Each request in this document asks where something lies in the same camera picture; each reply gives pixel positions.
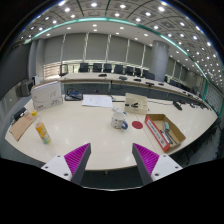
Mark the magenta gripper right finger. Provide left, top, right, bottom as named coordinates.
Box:
left=132, top=143, right=182, bottom=185

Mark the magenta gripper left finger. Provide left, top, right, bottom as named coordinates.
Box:
left=42, top=143, right=91, bottom=185

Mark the yellow drink bottle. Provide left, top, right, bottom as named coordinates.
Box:
left=32, top=110, right=51, bottom=144

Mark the black marker pen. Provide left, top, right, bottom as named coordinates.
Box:
left=160, top=130, right=173, bottom=144

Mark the open cardboard box red side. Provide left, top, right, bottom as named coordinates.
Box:
left=145, top=114, right=186, bottom=152

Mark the red round coaster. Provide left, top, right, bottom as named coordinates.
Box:
left=132, top=121, right=143, bottom=129

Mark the teal eraser block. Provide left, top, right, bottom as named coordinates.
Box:
left=164, top=122, right=170, bottom=132

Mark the brown cardboard envelope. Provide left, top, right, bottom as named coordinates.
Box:
left=10, top=112, right=36, bottom=141

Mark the beige box with black clip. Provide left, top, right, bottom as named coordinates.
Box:
left=124, top=93, right=148, bottom=115

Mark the black table microphone unit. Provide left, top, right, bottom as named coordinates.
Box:
left=173, top=101, right=182, bottom=111

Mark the white remote control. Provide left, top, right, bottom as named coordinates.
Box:
left=112, top=106, right=126, bottom=114

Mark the white paper sheet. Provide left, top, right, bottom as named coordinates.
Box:
left=82, top=95, right=112, bottom=108

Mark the black desk phone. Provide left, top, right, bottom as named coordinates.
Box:
left=64, top=89, right=83, bottom=101

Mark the black device on table edge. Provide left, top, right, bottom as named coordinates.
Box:
left=13, top=107, right=27, bottom=121

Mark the white cardboard box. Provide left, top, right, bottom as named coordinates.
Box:
left=31, top=81, right=63, bottom=111

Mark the grey round column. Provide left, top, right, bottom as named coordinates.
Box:
left=150, top=40, right=169, bottom=82

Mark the white dotted mug blue handle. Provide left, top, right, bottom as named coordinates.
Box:
left=111, top=112, right=128, bottom=130

